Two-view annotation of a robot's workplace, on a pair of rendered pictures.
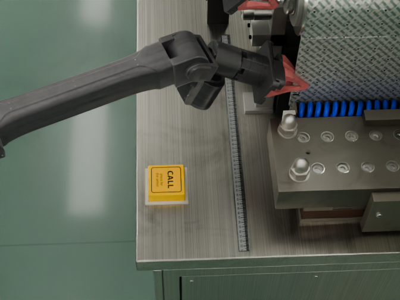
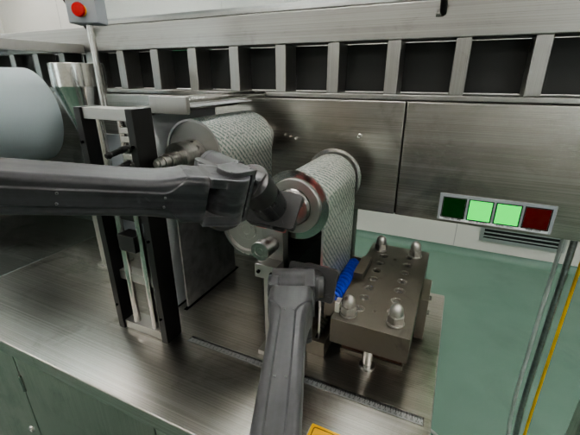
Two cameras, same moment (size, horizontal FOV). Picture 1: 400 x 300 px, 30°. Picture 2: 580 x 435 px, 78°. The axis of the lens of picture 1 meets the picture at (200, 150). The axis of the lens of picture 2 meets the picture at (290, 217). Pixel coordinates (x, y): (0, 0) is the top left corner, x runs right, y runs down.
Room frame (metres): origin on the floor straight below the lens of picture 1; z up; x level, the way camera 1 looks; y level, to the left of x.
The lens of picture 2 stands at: (0.62, 0.45, 1.50)
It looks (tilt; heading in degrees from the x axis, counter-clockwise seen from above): 22 degrees down; 298
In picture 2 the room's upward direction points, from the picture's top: straight up
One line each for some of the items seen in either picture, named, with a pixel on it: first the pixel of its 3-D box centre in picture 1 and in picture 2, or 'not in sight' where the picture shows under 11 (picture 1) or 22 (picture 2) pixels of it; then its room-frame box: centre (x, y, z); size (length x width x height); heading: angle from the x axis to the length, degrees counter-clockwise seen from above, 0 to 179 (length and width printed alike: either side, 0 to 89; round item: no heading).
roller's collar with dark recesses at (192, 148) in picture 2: not in sight; (185, 155); (1.19, -0.12, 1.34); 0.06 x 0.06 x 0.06; 4
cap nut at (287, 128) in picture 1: (288, 123); (349, 304); (0.81, -0.16, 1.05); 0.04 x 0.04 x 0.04
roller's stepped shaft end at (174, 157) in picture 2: not in sight; (166, 161); (1.19, -0.06, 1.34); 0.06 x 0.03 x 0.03; 94
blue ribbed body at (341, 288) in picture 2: (353, 109); (344, 280); (0.87, -0.29, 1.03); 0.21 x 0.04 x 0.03; 94
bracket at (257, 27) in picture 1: (262, 55); (272, 293); (0.98, -0.12, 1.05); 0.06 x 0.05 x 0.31; 94
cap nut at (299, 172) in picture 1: (300, 166); (396, 313); (0.72, -0.18, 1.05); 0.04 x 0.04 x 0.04
